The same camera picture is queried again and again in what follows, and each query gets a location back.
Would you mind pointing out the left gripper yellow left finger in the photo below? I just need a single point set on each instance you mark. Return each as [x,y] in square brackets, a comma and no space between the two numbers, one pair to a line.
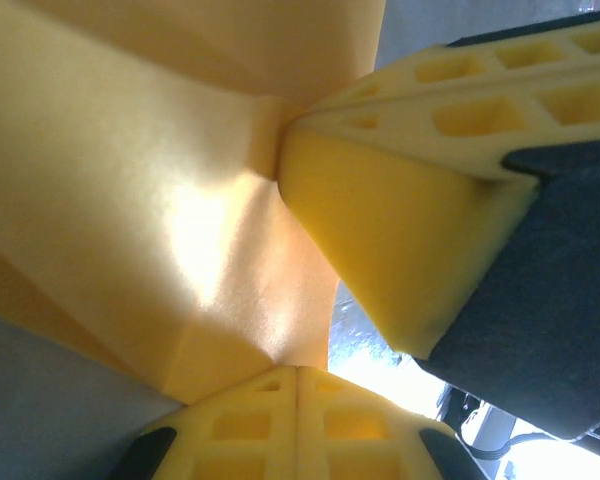
[240,430]

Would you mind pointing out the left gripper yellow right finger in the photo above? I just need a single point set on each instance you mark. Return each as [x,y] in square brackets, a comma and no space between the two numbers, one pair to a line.
[360,430]

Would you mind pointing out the orange paper sheet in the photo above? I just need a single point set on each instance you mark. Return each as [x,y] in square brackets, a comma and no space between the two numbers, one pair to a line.
[130,200]

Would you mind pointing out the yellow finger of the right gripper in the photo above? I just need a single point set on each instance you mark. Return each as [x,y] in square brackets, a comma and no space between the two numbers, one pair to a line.
[490,75]
[405,225]

